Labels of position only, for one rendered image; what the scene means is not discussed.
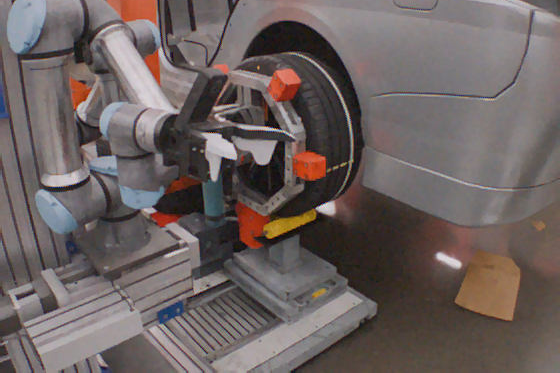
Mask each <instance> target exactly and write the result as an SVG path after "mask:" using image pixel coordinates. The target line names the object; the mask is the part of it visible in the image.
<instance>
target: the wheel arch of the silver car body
mask: <svg viewBox="0 0 560 373"><path fill-rule="evenodd" d="M328 42H329V43H330V44H331V46H332V52H331V62H330V66H331V67H332V68H333V69H334V70H335V71H336V72H337V73H338V75H340V76H341V77H342V78H343V80H344V82H345V83H346V84H347V87H348V88H349V90H350V92H351V94H352V96H353V98H354V103H355V104H356V107H357V109H356V110H358V111H359V112H360V113H361V117H362V124H363V126H364V120H363V114H362V109H361V104H360V100H359V96H358V92H357V89H356V86H355V83H354V80H353V78H352V75H351V73H350V71H349V69H347V67H346V65H345V63H344V61H343V59H342V57H341V56H340V54H339V53H338V51H337V50H336V48H335V47H334V45H333V44H332V43H331V42H330V40H329V39H328V38H327V37H326V36H325V35H324V34H323V33H322V32H321V31H318V30H317V29H316V28H315V27H313V26H312V25H310V24H308V23H306V22H304V21H302V20H299V19H295V18H279V19H275V20H273V21H271V22H269V23H267V24H266V25H264V26H263V27H262V28H260V29H259V30H258V31H257V32H256V33H255V34H254V35H253V36H252V38H251V39H250V40H249V42H248V44H247V46H246V48H245V50H244V52H243V54H242V57H241V60H240V63H239V64H241V63H242V62H243V61H245V60H247V59H250V58H254V57H257V56H261V55H269V54H277V53H284V52H289V53H293V52H301V53H307V54H311V55H313V56H316V57H318V58H320V59H321V57H322V56H323V55H324V56H325V58H324V59H323V61H325V62H326V53H327V43H328ZM364 134H365V159H364V168H363V175H362V179H361V184H360V185H361V186H362V182H363V178H364V173H365V165H366V147H367V146H366V128H365V126H364Z"/></svg>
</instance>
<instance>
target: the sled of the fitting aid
mask: <svg viewBox="0 0 560 373"><path fill-rule="evenodd" d="M223 264H224V274H225V275H226V276H227V277H228V278H230V279H231V280H232V281H233V282H235V283H236V284H237V285H238V286H239V287H241V288H242V289H243V290H244V291H245V292H247V293H248V294H249V295H250V296H251V297H253V298H254V299H255V300H257V301H259V302H260V303H261V304H262V305H263V306H266V307H267V308H268V309H269V310H271V311H272V312H273V313H274V314H275V315H277V316H278V317H279V318H280V319H282V320H283V321H284V322H285V323H286V324H288V325H291V324H294V323H296V322H298V321H299V320H301V319H302V318H304V317H306V316H307V315H309V314H311V313H312V312H314V311H316V310H317V309H319V308H321V307H322V306H324V305H325V304H327V303H330V302H331V301H333V300H335V299H336V298H338V297H340V296H341V295H343V294H345V293H346V292H347V283H348V279H347V278H345V277H342V276H340V275H339V274H337V273H336V275H335V276H334V277H332V278H330V279H328V280H327V281H325V282H323V283H321V284H319V285H318V286H316V287H314V288H312V289H311V290H308V291H306V292H304V293H302V294H301V295H299V296H297V297H295V298H293V299H292V300H290V301H286V300H285V299H283V298H282V297H281V296H280V295H278V294H277V293H276V292H274V291H273V290H272V289H270V288H269V287H268V286H267V285H265V284H264V283H263V282H260V281H259V280H258V279H256V278H255V277H254V276H253V275H251V274H250V273H249V272H247V271H246V270H245V269H243V268H242V267H241V266H239V265H238V264H237V263H236V262H234V257H232V258H230V259H228V260H225V261H223Z"/></svg>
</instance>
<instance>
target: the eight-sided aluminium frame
mask: <svg viewBox="0 0 560 373"><path fill-rule="evenodd" d="M226 75H227V76H228V80H227V82H226V84H225V85H224V87H223V89H222V91H221V93H220V95H219V97H218V99H217V101H216V103H215V105H214V106H221V105H226V103H227V102H228V100H229V99H230V97H231V96H232V94H233V93H234V91H236V90H237V88H238V84H241V85H242V86H245V87H247V86H248V87H251V88H252V89H256V90H259V91H260V92H261V93H262V95H263V97H264V99H265V100H266V102H268V104H269V106H270V108H271V110H272V112H273V113H274V115H275V117H276V120H277V122H278V124H279V125H280V127H281V129H282V131H285V132H287V133H288V134H290V135H291V136H294V137H295V138H296V142H288V141H285V185H284V187H283V188H281V189H280V190H279V191H278V192H277V194H276V195H275V196H274V197H272V198H271V199H270V200H269V199H267V198H265V197H263V196H261V195H259V194H257V192H256V191H254V190H252V189H250V188H248V187H247V186H246V185H245V184H244V182H242V180H241V178H240V176H239V174H238V172H237V170H236V167H235V171H234V174H232V180H233V181H232V182H233V185H232V186H233V192H234V199H235V200H236V199H237V200H238V201H239V202H241V203H243V204H245V205H247V206H248V207H250V208H252V209H253V210H255V211H257V212H258V213H259V214H262V215H263V216H266V215H269V214H272V213H274V212H277V211H278V210H280V208H282V207H283V206H284V205H285V204H286V203H288V202H289V201H290V200H291V199H294V198H295V197H296V196H297V195H298V194H300V192H301V191H302V190H303V189H304V184H305V181H304V179H303V178H301V177H299V176H297V175H294V174H293V156H294V155H297V154H300V153H304V152H305V139H306V135H305V133H306V131H305V129H304V126H303V123H301V121H300V120H299V117H298V115H297V113H296V111H295V110H294V108H292V106H291V104H290V102H289V101H288V100H287V101H282V102H276V101H275V100H274V98H273V97H272V95H271V94H270V93H269V91H268V90H267V89H268V86H269V84H270V82H271V80H272V78H273V76H272V77H267V75H266V76H262V75H258V74H253V73H249V72H245V71H241V70H239V71H232V72H227V73H226Z"/></svg>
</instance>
